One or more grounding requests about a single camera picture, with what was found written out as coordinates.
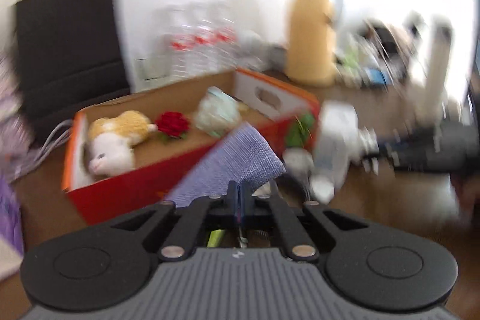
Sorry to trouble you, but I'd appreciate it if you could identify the yellow thermos jug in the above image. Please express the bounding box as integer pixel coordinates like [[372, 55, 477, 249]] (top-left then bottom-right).
[[285, 0, 343, 86]]

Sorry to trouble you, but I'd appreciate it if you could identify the purple textured vase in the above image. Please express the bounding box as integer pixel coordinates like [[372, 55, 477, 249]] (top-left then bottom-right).
[[1, 52, 33, 183]]

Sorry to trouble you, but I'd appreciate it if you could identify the red artificial rose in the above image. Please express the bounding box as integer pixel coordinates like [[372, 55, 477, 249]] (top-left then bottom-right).
[[154, 111, 191, 144]]

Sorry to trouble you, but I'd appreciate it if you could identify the black paper bag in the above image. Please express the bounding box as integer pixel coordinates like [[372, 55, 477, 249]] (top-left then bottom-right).
[[15, 0, 130, 143]]

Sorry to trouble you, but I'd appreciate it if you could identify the clear glass cup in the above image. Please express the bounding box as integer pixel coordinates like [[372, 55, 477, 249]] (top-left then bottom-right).
[[134, 55, 169, 90]]

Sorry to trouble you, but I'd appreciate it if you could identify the right water bottle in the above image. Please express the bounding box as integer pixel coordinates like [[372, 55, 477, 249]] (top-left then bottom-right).
[[214, 1, 239, 69]]

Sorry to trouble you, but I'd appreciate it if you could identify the purple tissue pack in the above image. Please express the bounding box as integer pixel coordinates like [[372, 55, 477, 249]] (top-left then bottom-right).
[[0, 177, 24, 281]]

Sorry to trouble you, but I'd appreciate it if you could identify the left water bottle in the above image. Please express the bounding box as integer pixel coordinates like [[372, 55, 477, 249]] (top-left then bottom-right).
[[165, 6, 194, 79]]

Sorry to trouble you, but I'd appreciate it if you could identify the middle water bottle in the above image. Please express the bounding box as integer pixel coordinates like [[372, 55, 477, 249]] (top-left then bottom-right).
[[190, 3, 220, 74]]

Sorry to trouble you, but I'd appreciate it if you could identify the purple fabric pouch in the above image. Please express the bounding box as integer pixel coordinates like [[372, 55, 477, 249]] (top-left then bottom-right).
[[165, 123, 286, 207]]

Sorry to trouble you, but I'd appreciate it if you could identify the white bottle at edge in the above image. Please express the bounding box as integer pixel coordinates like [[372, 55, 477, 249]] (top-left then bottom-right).
[[408, 18, 453, 127]]

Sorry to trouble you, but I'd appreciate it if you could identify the red orange cardboard box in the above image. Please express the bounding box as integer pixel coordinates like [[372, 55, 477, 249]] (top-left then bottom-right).
[[62, 69, 320, 225]]

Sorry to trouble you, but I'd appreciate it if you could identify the white cotton swab container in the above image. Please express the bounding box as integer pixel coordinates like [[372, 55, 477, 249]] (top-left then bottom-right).
[[309, 101, 358, 204]]

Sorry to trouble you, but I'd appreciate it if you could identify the yellow white plush sheep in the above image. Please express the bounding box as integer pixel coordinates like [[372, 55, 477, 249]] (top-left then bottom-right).
[[88, 110, 158, 177]]

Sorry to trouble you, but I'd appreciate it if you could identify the water bottle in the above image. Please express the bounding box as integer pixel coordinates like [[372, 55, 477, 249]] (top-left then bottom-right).
[[165, 6, 194, 79], [190, 3, 220, 74], [214, 1, 239, 69]]

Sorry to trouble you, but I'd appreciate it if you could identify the iridescent plastic bag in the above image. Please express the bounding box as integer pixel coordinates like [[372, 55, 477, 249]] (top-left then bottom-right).
[[193, 86, 242, 138]]

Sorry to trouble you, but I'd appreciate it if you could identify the purple lanyard cord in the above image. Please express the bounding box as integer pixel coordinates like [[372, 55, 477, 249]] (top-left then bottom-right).
[[14, 118, 74, 182]]

